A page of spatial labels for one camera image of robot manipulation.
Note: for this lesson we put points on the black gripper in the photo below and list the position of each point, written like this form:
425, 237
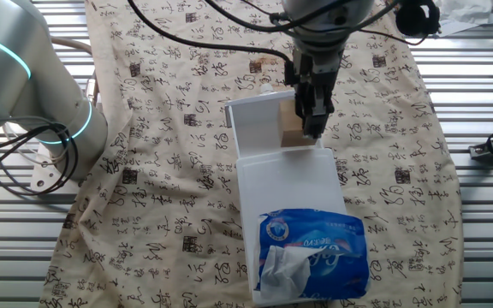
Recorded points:
317, 77

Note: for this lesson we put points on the light wooden block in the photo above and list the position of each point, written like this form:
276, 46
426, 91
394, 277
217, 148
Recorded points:
289, 128

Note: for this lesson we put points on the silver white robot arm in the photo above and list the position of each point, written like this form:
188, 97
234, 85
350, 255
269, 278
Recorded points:
15, 85

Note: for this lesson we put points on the white plastic drawer with knob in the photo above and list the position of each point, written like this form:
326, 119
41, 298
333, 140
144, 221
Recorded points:
255, 124

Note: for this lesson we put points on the white plastic drawer cabinet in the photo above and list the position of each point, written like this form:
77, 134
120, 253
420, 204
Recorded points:
289, 184

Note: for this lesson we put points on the blue tissue pack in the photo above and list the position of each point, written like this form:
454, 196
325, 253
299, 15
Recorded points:
323, 231

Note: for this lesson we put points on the white tissue sheet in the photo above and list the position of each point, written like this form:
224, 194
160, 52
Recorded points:
283, 271

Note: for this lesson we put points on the beige cloth with black calligraphy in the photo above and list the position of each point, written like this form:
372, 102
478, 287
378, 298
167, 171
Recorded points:
165, 192

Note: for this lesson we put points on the white crumpled sheet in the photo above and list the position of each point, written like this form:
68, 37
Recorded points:
465, 13

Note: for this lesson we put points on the wrist-mounted camera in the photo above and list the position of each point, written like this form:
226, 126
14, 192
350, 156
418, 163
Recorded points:
417, 17

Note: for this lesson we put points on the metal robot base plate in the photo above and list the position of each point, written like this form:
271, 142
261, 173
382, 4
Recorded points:
49, 175

